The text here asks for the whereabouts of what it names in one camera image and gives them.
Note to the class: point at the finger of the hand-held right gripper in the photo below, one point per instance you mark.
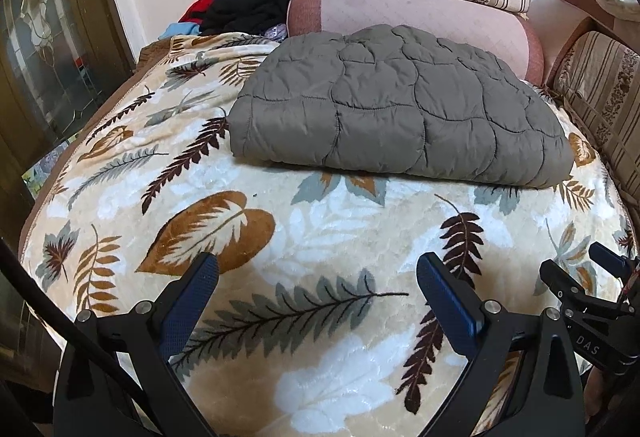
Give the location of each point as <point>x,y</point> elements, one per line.
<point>562,282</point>
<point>607,259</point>

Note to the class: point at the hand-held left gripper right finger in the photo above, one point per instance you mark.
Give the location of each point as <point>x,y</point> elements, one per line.
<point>450,307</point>

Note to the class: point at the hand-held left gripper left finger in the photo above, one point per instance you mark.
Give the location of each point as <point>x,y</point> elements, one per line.
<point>195,297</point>

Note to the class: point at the grey quilted jacket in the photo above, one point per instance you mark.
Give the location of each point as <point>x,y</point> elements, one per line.
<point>400,117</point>

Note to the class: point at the leaf printed plush blanket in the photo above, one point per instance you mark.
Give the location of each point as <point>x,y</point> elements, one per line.
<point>300,237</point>

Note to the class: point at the striped cushion with zipper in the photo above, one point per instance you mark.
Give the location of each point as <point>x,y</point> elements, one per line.
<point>600,82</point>

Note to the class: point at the light blue cloth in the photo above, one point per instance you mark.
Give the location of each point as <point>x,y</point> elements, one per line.
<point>176,30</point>

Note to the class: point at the pink bolster cushion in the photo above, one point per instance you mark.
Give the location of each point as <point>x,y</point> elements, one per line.
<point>415,27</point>

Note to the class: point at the red cloth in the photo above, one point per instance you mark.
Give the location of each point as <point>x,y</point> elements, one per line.
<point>206,7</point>

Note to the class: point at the wooden door with patterned glass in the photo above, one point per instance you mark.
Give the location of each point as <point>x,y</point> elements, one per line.
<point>50,42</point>

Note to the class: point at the black cloth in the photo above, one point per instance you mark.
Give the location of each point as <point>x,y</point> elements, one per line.
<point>250,7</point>

